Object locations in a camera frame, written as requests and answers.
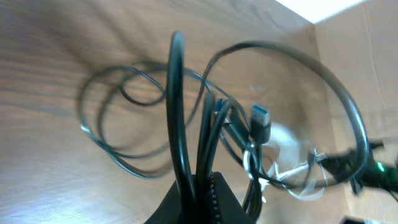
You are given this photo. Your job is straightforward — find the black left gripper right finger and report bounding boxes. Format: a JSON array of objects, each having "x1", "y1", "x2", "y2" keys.
[{"x1": 210, "y1": 172, "x2": 254, "y2": 224}]

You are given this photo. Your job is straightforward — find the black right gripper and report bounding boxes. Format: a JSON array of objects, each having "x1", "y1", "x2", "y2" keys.
[{"x1": 318, "y1": 151, "x2": 397, "y2": 195}]

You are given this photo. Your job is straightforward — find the white USB cable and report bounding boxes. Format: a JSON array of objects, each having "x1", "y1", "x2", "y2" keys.
[{"x1": 242, "y1": 123, "x2": 329, "y2": 203}]

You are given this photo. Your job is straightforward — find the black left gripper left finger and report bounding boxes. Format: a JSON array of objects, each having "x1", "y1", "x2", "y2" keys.
[{"x1": 144, "y1": 180, "x2": 195, "y2": 224}]

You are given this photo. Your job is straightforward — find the cardboard side panel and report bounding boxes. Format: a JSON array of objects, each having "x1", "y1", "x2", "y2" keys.
[{"x1": 315, "y1": 0, "x2": 397, "y2": 223}]

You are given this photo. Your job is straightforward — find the thin black USB cable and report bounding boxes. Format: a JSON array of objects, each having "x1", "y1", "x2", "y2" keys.
[{"x1": 76, "y1": 60, "x2": 249, "y2": 180}]

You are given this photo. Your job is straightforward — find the thick black USB cable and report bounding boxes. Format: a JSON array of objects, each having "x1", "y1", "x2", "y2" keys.
[{"x1": 165, "y1": 30, "x2": 371, "y2": 224}]

